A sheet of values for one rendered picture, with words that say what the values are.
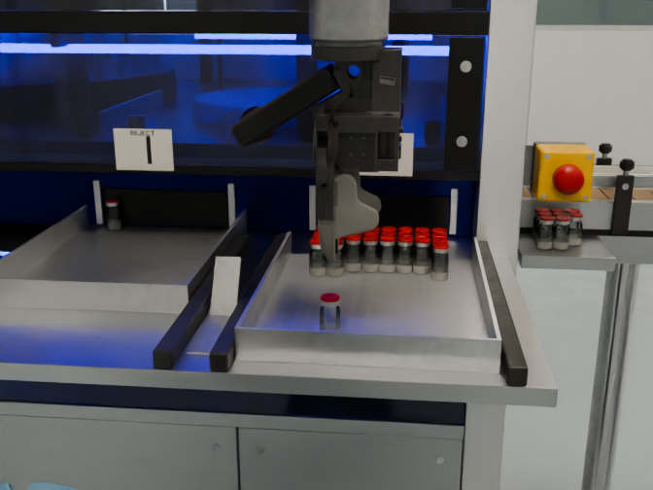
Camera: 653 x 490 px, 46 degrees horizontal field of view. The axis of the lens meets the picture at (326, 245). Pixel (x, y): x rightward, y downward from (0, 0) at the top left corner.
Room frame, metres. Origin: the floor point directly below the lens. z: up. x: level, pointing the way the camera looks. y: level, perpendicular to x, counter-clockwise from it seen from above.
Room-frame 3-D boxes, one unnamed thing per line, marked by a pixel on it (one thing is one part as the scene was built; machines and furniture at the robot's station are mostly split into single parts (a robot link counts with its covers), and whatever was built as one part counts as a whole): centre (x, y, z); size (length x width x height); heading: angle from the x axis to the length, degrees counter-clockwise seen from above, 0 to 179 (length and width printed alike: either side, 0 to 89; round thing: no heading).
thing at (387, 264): (0.97, -0.07, 0.90); 0.18 x 0.02 x 0.05; 84
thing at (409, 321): (0.86, -0.06, 0.90); 0.34 x 0.26 x 0.04; 174
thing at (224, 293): (0.79, 0.12, 0.91); 0.14 x 0.03 x 0.06; 174
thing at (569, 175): (1.02, -0.32, 0.99); 0.04 x 0.04 x 0.04; 84
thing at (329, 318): (0.76, 0.00, 0.90); 0.02 x 0.02 x 0.04
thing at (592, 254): (1.11, -0.35, 0.87); 0.14 x 0.13 x 0.02; 174
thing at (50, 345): (0.92, 0.11, 0.87); 0.70 x 0.48 x 0.02; 84
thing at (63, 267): (1.01, 0.27, 0.90); 0.34 x 0.26 x 0.04; 174
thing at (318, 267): (0.96, 0.01, 0.90); 0.02 x 0.02 x 0.05
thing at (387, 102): (0.76, -0.03, 1.12); 0.09 x 0.08 x 0.12; 84
